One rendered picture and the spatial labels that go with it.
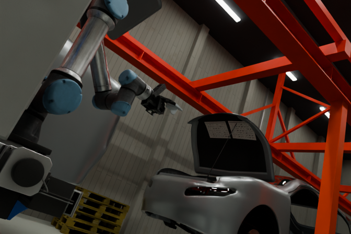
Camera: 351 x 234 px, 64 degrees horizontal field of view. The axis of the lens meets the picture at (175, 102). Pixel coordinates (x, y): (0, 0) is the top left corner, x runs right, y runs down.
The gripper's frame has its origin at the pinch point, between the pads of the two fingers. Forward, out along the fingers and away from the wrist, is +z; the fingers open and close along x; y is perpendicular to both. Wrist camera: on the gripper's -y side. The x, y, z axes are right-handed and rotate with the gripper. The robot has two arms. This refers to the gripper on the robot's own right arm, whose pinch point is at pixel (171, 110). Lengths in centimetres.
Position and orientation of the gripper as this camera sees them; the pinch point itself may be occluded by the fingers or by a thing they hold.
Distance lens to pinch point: 143.5
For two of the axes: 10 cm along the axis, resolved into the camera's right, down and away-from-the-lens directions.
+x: 8.1, -1.1, -5.7
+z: 5.4, 5.1, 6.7
